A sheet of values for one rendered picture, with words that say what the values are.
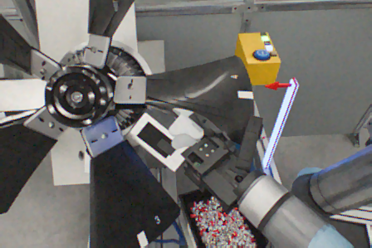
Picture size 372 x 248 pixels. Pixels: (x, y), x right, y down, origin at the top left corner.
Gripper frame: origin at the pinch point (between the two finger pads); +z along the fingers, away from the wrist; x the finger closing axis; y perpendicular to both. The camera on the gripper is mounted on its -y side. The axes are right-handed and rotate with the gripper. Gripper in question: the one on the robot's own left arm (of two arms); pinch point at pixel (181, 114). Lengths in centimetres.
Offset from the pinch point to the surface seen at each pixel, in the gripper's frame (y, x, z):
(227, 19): -63, 32, 47
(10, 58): 19.2, -8.0, 30.6
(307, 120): -101, 108, 13
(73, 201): 34, 115, 71
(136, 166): 11.2, 13.1, 4.4
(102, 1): -0.7, -15.0, 23.0
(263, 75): -36.3, 19.6, 6.7
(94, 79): 9.9, -8.2, 12.3
